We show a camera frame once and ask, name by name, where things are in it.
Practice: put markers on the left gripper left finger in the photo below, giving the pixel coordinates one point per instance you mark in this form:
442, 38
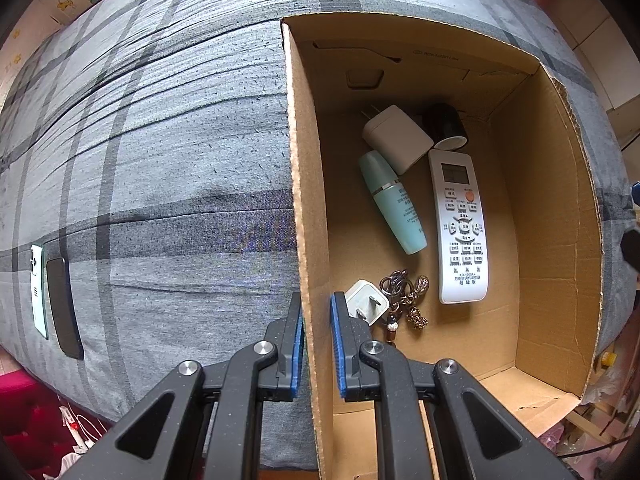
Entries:
204, 422

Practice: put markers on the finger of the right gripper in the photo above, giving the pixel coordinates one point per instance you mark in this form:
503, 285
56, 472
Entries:
630, 247

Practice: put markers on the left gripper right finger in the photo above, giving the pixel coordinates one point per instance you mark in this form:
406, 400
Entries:
432, 420

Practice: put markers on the metal keychain with charms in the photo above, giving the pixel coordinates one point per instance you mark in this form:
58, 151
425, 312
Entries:
404, 296

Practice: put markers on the white air conditioner remote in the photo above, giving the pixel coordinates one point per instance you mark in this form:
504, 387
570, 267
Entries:
462, 244

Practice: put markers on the brown cardboard box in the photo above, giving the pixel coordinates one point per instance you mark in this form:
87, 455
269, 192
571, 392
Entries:
532, 339

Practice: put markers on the dark glossy round ball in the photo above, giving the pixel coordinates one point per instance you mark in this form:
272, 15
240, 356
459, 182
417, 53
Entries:
442, 123

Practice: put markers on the small white plug charger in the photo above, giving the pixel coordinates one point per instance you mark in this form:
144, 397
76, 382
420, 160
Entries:
365, 301

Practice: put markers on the wooden shelf with items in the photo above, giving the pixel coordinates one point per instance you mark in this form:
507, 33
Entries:
593, 435

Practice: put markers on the black smartphone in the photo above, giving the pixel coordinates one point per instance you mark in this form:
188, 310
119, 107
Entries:
62, 309

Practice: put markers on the red tufted upholstery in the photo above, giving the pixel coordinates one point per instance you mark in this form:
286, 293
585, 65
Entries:
42, 434

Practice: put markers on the cream cabinet doors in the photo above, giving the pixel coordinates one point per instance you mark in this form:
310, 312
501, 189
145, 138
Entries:
608, 60

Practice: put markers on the white green smartphone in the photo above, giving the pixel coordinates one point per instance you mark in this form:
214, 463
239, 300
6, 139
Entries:
36, 290

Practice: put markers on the light teal cosmetic bottle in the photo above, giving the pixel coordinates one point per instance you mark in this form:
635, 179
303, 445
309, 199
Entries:
393, 202

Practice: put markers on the large white power adapter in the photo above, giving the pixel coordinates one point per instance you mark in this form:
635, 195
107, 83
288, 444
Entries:
397, 137

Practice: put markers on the grey plaid bed sheet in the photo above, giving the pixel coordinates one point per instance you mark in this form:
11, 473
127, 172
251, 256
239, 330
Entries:
148, 145

